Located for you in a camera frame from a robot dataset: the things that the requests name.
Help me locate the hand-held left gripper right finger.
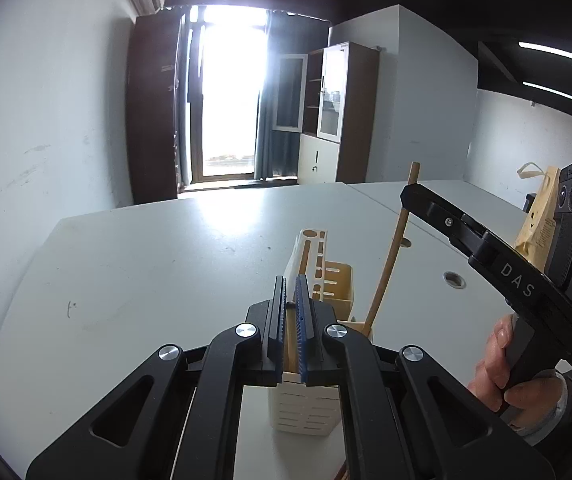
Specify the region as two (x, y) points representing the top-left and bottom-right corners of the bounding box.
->
(293, 274), (557, 480)

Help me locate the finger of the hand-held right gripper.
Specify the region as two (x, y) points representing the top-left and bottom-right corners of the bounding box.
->
(399, 182), (505, 262)

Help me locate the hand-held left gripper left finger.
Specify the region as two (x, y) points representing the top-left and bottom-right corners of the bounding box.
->
(26, 275), (287, 480)

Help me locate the long wooden utensil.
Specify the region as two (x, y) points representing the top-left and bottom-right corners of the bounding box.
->
(361, 161), (422, 336)
(286, 304), (300, 377)

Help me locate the cream plastic utensil holder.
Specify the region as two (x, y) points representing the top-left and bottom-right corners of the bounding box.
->
(266, 229), (374, 436)

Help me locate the person's right hand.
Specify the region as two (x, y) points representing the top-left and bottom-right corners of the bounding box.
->
(467, 312), (567, 433)

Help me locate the beige tote bag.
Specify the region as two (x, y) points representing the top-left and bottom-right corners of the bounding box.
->
(512, 162), (563, 275)

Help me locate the wooden glass door cabinet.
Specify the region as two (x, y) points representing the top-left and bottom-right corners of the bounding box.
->
(272, 41), (382, 186)

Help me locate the ceiling light strip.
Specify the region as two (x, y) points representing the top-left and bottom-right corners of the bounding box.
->
(518, 40), (572, 70)
(522, 80), (572, 104)

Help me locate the bright glass balcony door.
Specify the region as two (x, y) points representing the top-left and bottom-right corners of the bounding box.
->
(181, 4), (270, 184)

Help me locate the brown wooden wardrobe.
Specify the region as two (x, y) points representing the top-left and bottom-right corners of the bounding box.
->
(126, 10), (188, 207)

